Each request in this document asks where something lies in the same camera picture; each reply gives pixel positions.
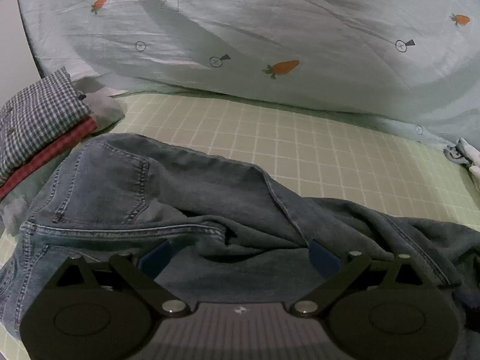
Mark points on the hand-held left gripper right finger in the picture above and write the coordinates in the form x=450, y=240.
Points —
x=323, y=259

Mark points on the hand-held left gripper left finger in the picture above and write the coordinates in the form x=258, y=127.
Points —
x=158, y=255

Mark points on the blue denim jeans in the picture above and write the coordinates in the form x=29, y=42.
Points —
x=187, y=195

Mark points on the folded red checked garment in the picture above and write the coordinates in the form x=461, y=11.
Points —
x=48, y=153

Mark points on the folded grey garment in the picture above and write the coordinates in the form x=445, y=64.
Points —
x=105, y=108

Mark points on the small grey cloth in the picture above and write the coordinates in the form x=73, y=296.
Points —
x=457, y=152

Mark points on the white garment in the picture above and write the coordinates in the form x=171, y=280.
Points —
x=475, y=178

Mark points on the folded blue checked shirt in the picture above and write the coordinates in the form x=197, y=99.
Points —
x=41, y=120

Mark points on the pale blue carrot print blanket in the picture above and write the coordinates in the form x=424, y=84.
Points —
x=262, y=26

